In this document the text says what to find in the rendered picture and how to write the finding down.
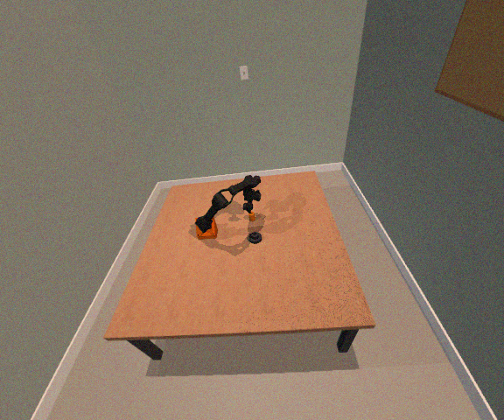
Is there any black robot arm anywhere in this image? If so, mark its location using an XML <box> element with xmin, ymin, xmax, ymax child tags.
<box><xmin>195</xmin><ymin>175</ymin><xmax>261</xmax><ymax>233</ymax></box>

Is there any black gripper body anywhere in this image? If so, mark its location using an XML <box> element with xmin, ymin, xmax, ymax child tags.
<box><xmin>242</xmin><ymin>189</ymin><xmax>255</xmax><ymax>210</ymax></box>

